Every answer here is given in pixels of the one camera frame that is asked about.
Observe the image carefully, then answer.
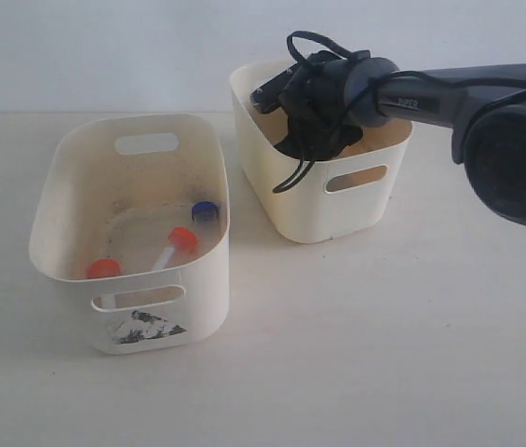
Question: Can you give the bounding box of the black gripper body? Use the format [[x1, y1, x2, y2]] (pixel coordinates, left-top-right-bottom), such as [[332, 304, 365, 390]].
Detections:
[[275, 51, 363, 161]]

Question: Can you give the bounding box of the cream plastic bin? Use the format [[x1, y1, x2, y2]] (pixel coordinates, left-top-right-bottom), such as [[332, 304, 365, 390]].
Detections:
[[229, 60, 413, 243]]

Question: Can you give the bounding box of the blue-capped clear tube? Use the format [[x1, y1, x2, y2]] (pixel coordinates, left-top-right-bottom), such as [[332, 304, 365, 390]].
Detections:
[[191, 200, 220, 234]]

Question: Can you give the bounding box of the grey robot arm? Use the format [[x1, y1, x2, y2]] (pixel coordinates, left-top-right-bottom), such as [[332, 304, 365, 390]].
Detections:
[[255, 51, 526, 226]]

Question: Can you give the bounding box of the white bin with sticker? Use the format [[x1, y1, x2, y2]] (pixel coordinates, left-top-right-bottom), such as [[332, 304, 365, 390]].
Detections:
[[29, 114, 230, 355]]

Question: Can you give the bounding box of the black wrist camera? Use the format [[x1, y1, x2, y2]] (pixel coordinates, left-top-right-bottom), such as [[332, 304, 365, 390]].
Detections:
[[250, 64, 311, 116]]

